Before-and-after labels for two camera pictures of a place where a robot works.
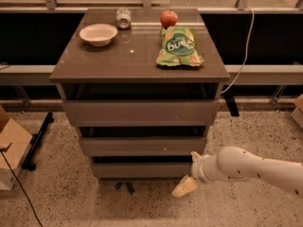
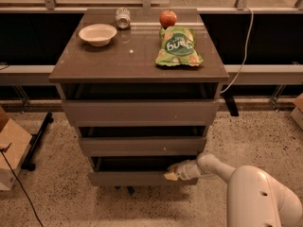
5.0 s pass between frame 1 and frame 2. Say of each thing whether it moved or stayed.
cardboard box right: stayed
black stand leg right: stayed
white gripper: moved
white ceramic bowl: stayed
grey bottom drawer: moved
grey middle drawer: stayed
